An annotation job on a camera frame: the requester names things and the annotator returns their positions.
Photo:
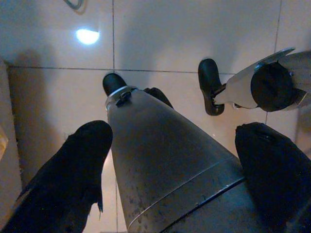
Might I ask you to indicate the black robot left foot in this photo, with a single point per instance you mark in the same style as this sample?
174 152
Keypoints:
113 82

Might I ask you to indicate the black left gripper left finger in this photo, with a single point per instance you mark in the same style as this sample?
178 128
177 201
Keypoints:
63 174

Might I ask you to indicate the beige furniture panel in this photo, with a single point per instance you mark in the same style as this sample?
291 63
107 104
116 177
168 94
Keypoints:
7 109

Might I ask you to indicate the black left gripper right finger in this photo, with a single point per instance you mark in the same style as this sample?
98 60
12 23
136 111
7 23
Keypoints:
279 174

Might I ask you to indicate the silver robot leg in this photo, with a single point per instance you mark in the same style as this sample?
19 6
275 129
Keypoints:
240 89
165 157

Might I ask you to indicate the black robot foot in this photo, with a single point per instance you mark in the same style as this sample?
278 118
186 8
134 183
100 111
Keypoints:
113 82
207 77

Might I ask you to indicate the silver robot left leg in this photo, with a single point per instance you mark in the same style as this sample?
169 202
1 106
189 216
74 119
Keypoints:
165 157

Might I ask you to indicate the silver robot right leg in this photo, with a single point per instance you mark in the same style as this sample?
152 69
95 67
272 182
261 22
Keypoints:
240 89

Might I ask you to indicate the black robot right foot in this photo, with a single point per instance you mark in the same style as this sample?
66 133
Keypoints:
207 77

